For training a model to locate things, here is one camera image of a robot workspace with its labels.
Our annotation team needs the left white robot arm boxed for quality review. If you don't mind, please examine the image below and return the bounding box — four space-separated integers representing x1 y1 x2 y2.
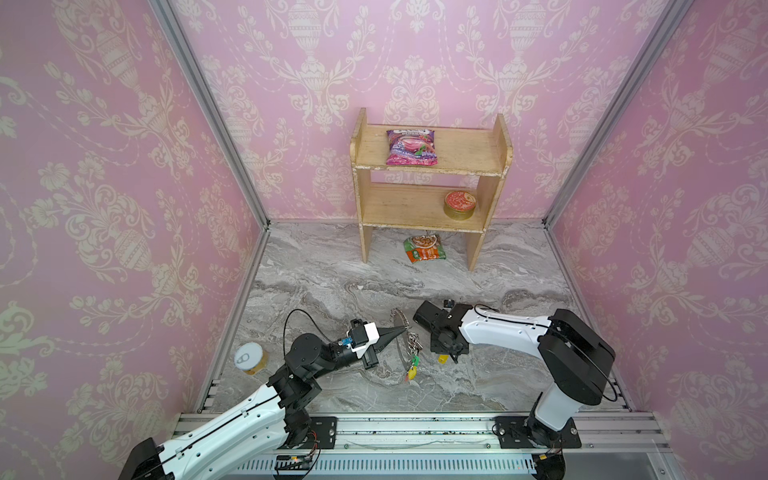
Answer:
119 319 406 479

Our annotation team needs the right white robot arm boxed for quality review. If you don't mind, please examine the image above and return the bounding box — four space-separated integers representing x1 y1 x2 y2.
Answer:
413 301 616 448

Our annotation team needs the green orange snack packet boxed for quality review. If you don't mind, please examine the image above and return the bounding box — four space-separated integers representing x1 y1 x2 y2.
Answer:
403 234 446 263

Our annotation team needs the round red gold tin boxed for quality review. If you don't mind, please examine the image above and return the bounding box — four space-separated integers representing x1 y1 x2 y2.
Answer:
443 190 477 221

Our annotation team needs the wooden two-tier shelf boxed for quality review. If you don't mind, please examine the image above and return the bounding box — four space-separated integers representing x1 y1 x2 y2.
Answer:
349 108 514 270

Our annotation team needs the pink snack packet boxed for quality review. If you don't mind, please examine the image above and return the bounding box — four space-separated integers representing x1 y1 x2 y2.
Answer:
386 129 438 166

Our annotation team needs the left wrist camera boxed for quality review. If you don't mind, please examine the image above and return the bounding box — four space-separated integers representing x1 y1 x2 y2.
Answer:
338 320 379 360

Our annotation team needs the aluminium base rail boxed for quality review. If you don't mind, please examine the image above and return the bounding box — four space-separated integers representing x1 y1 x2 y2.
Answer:
161 410 685 480

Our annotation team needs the aluminium corner post left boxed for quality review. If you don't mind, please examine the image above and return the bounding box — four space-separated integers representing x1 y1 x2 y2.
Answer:
148 0 270 230

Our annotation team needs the aluminium corner post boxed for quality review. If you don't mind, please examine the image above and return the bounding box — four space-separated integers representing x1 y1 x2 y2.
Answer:
542 0 693 233
148 0 270 230

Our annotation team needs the aluminium corner post right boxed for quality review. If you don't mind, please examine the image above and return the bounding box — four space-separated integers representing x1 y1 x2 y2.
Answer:
542 0 693 233

